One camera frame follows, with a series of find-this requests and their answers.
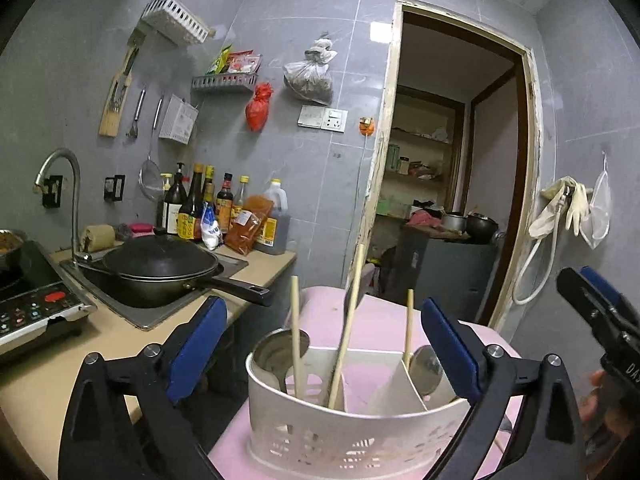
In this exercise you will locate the pink floral tablecloth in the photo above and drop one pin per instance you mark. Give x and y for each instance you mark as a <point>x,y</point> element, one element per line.
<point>380,310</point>

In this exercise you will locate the black pot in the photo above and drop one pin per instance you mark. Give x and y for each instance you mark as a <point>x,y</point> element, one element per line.
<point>481,227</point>

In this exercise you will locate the stainless steel sink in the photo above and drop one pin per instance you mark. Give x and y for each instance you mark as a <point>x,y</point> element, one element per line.
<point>145,317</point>

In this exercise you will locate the red chili packet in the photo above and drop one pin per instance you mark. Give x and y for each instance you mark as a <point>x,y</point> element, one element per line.
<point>247,225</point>

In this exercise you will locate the white and blue bag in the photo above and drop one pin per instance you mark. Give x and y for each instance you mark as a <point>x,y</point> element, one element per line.
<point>211,230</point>

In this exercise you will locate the white wall socket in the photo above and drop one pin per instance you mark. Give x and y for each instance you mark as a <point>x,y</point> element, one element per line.
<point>336,120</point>

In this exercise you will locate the clear plastic bag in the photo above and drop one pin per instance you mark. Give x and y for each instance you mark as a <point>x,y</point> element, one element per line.
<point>597,210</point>

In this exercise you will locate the curved metal faucet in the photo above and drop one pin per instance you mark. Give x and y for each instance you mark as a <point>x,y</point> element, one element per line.
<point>75,200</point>

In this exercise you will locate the tan rolled cloth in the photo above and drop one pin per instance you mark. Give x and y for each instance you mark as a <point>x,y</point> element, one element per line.
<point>99,236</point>

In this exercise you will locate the pink-lidded container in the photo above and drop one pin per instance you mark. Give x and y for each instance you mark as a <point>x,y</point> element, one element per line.
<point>141,231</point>

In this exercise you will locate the clear bag of dried goods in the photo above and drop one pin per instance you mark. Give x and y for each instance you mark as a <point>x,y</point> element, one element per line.
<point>307,80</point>

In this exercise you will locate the red and white packet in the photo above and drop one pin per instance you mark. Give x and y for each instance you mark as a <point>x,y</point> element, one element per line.
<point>245,62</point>

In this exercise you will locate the person's right hand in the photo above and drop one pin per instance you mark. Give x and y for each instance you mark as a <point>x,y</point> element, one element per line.
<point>592,400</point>

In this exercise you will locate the beige kitchen countertop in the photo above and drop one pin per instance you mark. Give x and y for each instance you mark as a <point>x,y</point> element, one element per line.
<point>50,380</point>

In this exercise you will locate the black wok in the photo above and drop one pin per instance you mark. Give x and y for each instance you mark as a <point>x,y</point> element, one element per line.
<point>160,265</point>

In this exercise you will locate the white plastic utensil holder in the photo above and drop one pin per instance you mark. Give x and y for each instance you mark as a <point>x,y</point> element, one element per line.
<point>300,410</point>

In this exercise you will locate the orange wall hook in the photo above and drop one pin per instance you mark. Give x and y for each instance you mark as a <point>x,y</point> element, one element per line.
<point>366,126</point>

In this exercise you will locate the green snack packet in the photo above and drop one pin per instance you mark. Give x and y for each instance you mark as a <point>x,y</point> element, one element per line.
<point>220,62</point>

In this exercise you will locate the black wall clip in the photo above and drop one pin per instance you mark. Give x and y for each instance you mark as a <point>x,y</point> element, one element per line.
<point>114,188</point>
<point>52,191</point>

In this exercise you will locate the wooden door frame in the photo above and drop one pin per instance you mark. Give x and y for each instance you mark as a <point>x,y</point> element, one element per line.
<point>385,110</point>

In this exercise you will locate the grey cabinet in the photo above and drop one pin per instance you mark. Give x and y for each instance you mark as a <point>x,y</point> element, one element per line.
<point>450,270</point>

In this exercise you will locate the white hanging wall basket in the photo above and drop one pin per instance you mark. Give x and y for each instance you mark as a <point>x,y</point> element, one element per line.
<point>177,119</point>

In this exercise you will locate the green bottle with yellow cap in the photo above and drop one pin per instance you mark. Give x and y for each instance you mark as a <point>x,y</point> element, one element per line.
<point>162,205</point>

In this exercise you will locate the black induction cooker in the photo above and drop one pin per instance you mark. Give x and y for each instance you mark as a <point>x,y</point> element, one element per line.
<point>30,305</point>

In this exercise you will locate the cream rubber gloves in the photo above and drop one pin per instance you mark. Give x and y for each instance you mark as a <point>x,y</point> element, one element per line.
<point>575,205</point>

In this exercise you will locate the grey wall shelf rack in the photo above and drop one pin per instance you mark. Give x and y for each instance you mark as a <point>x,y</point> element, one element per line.
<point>225,82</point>

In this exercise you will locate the silver pot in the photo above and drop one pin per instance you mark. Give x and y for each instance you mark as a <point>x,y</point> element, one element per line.
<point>454,222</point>

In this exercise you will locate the dark bottle with white label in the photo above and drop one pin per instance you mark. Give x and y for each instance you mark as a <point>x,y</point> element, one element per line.
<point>175,205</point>

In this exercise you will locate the red plastic bag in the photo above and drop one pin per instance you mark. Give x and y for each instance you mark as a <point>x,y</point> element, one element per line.
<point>258,107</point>

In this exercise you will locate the white wall switch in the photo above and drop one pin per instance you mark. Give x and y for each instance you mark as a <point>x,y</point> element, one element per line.
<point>311,116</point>

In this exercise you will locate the wooden chopstick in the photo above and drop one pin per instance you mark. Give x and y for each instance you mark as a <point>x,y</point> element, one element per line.
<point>409,325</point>
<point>299,340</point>
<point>347,320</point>

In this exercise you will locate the hanging metal peeler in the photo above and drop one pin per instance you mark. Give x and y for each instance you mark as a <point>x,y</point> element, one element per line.
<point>135,120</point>

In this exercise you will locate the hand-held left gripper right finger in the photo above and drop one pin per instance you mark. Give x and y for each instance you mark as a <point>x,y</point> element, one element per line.
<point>450,355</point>

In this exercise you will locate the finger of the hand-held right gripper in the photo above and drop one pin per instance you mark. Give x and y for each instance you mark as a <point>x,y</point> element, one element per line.
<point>602,287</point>
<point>580,300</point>

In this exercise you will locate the wooden shelf unit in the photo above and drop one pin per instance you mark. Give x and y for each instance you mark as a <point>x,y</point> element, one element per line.
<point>425,140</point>

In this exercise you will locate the wooden knife rack board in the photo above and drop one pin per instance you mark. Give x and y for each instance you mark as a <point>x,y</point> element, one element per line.
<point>112,110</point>

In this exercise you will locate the metal mesh strainer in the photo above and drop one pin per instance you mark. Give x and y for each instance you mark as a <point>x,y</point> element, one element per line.
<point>151,175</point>

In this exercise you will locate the clear bottle with yellow cap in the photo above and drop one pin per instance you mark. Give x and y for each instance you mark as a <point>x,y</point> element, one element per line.
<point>242,195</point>

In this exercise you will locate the sauce bottle with red label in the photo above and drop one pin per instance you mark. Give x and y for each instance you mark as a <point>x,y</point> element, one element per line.
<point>225,200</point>

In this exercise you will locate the pink cloth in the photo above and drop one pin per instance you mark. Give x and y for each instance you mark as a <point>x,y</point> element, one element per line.
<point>425,217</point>

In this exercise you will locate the dark oil jug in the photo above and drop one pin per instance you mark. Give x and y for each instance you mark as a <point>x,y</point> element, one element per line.
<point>277,225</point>

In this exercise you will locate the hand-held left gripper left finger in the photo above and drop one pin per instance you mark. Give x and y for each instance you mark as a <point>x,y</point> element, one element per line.
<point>200,345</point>

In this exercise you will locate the green box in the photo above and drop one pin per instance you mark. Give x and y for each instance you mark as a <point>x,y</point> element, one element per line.
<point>390,207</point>

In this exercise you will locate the white slotted wall basket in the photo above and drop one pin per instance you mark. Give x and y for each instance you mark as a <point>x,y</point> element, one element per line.
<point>175,20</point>

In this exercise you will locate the yellow-topped sauce bottle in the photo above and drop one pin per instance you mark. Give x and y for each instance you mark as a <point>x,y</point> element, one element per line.
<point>208,185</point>

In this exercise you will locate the pot with food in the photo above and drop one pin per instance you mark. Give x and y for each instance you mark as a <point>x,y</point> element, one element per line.
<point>10,250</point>

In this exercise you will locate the small metal spoon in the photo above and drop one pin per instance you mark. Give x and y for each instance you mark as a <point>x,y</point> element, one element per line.
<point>425,365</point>

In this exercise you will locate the soy sauce bottle yellow label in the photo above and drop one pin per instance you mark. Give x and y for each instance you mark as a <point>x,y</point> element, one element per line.
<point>190,215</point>

